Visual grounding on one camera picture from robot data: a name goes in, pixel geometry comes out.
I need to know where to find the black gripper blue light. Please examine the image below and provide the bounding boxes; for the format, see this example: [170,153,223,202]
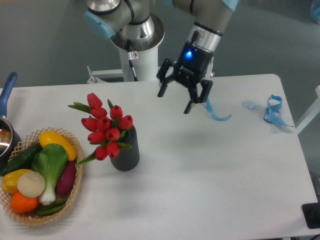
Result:
[156,40,214,115]

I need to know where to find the red tulip bouquet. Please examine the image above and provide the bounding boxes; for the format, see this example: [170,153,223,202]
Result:
[69,92,134,166]

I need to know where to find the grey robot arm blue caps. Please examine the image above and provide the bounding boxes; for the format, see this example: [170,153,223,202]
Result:
[84,0,238,114]

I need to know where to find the dark grey ribbed vase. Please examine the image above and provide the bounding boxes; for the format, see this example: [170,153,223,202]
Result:
[110,125,140,172]

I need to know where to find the blue curled ribbon strip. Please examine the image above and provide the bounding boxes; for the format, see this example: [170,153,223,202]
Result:
[205,98,232,122]

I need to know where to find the light blue small cap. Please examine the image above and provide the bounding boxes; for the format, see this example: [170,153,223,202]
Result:
[242,100,256,110]

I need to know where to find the blue tangled ribbon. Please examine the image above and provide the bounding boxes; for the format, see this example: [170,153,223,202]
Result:
[263,94,294,127]

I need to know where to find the blue object top right corner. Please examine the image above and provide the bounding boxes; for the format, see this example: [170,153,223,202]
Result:
[310,0,320,24]

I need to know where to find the yellow squash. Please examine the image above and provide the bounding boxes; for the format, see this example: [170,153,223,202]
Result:
[39,130,77,161]

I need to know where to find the purple sweet potato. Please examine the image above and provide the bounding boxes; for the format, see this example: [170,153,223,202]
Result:
[56,161,77,195]

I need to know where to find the green bok choy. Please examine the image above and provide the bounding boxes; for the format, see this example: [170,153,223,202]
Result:
[31,143,68,206]

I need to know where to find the dark green cucumber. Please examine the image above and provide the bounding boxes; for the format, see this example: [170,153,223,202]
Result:
[0,142,42,177]

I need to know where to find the black device at table edge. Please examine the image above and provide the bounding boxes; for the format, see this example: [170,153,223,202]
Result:
[301,202,320,229]

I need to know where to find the cream white onion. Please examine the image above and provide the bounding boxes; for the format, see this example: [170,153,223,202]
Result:
[17,171,46,198]

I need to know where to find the green pepper in basket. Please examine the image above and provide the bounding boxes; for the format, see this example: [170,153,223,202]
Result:
[35,198,67,217]

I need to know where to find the yellow bell pepper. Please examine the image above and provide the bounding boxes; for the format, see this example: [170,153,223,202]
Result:
[1,169,32,194]

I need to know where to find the orange fruit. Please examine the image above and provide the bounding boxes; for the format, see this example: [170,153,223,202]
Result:
[10,191,39,214]

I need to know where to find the woven wicker basket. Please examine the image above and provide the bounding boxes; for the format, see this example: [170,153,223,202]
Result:
[0,127,83,226]

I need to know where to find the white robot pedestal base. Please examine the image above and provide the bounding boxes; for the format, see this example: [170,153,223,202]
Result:
[86,39,216,84]

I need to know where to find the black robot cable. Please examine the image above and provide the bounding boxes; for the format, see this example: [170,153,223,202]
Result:
[126,39,139,82]

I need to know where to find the white frame at right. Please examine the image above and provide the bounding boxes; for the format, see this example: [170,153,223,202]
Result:
[295,85,320,135]

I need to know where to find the blue handled saucepan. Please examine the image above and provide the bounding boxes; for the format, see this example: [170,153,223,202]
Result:
[0,72,21,171]

